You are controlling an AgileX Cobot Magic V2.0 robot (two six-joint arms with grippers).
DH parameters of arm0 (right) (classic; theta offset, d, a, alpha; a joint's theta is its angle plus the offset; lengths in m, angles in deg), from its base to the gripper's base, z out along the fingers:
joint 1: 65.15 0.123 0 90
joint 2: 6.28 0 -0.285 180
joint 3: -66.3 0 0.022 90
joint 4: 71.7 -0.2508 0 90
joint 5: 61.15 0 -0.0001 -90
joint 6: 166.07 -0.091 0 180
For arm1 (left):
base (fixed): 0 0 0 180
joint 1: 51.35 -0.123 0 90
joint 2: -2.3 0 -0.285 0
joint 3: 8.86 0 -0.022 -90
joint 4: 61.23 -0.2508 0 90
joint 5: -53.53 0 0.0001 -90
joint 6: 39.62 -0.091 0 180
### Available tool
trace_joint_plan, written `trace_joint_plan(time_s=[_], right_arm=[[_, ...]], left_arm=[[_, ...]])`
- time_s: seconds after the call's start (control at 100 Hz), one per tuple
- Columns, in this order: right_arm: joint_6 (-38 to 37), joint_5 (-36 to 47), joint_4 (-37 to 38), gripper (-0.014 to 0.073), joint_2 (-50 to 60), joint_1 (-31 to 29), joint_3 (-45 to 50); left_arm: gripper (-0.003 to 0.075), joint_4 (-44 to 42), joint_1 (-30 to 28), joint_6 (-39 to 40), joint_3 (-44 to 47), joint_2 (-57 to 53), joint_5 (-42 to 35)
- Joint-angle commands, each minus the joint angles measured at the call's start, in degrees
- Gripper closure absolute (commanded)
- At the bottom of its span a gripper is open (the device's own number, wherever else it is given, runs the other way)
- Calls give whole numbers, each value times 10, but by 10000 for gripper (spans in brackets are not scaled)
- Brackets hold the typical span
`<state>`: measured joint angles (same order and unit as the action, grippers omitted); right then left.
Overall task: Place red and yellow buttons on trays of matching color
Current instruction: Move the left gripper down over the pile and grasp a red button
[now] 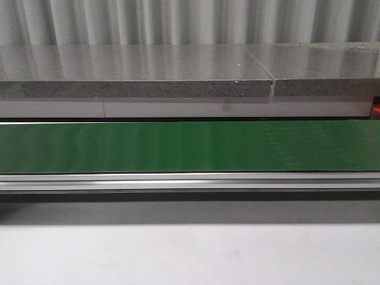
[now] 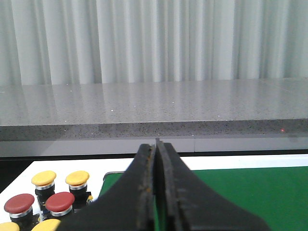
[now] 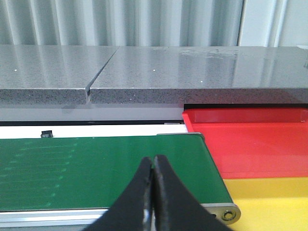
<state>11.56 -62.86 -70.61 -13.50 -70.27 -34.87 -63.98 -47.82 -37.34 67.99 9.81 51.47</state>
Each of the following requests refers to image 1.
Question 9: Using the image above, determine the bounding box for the grey granite slab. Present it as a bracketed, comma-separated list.
[1, 45, 271, 99]
[246, 42, 379, 99]

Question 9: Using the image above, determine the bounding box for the grey granite slab right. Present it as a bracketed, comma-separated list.
[246, 42, 379, 99]

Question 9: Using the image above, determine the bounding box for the white pleated curtain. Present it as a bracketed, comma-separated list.
[1, 1, 379, 45]

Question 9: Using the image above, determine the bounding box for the grey granite slab left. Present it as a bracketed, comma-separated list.
[1, 45, 271, 99]

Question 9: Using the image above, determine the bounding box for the green conveyor belt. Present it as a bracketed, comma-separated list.
[1, 120, 379, 174]

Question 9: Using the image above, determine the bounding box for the aluminium conveyor side rail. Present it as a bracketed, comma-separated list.
[1, 172, 379, 194]

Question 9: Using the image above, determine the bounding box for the red plastic tray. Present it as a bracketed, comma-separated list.
[371, 103, 380, 120]

